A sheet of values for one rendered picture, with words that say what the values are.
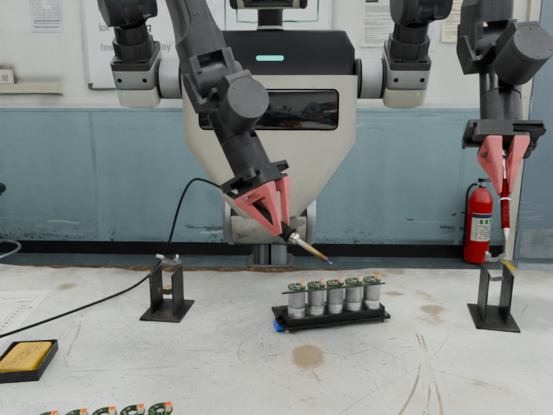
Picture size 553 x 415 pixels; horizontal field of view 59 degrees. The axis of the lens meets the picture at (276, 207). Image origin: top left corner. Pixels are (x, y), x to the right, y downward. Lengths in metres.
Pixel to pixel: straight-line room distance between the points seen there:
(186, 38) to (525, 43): 0.46
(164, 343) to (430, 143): 2.84
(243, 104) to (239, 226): 0.49
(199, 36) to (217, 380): 0.46
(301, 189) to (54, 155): 2.72
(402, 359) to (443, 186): 2.81
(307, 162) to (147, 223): 2.51
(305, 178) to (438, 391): 0.59
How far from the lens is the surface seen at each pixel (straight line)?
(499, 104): 0.78
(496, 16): 0.85
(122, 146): 3.44
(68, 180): 3.61
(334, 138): 1.05
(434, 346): 0.69
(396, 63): 1.10
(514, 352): 0.72
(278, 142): 1.05
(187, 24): 0.75
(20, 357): 0.68
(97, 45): 3.45
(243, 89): 0.66
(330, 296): 0.70
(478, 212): 3.34
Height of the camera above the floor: 1.07
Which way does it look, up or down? 13 degrees down
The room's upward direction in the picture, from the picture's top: straight up
